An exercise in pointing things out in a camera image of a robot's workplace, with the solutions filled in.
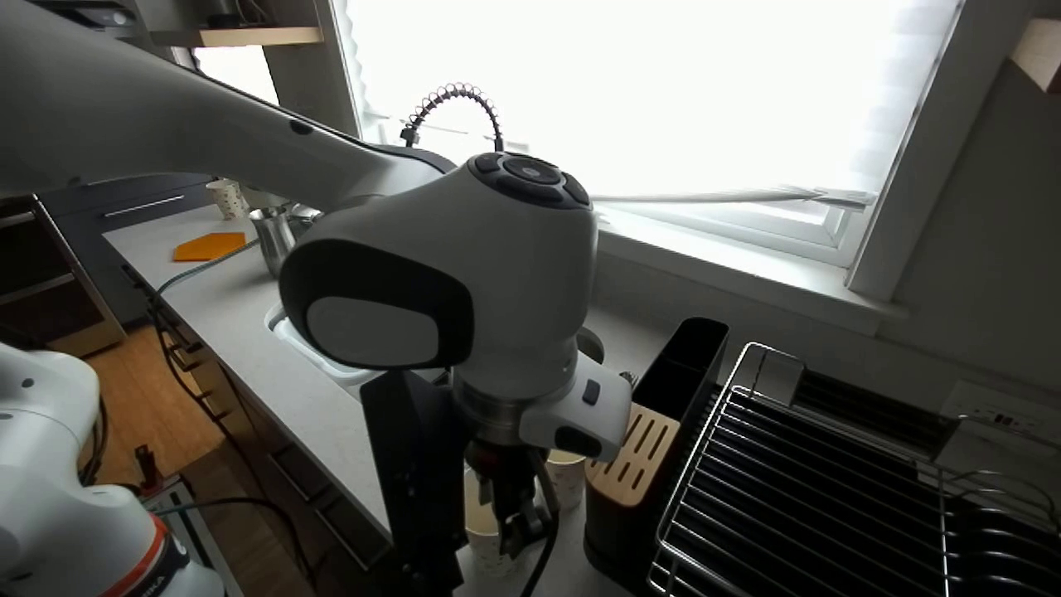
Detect dark built-in oven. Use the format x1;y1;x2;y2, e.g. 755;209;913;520
0;194;126;360

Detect wire dish drying rack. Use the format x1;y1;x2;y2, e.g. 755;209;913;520
645;340;1061;597

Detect thin black floor cable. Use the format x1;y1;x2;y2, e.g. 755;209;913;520
153;493;325;593

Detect orange round lid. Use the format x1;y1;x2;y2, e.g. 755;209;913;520
168;229;250;267

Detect chrome spring pull-down faucet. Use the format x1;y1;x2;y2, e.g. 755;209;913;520
398;80;507;160

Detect wooden shelf board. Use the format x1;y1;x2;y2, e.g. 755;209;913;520
195;22;325;51

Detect tall steel jar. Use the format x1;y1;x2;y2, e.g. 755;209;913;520
250;202;305;283

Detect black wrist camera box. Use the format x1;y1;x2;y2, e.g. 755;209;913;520
357;367;476;597

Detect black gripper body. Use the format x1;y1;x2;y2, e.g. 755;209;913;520
461;434;557;556

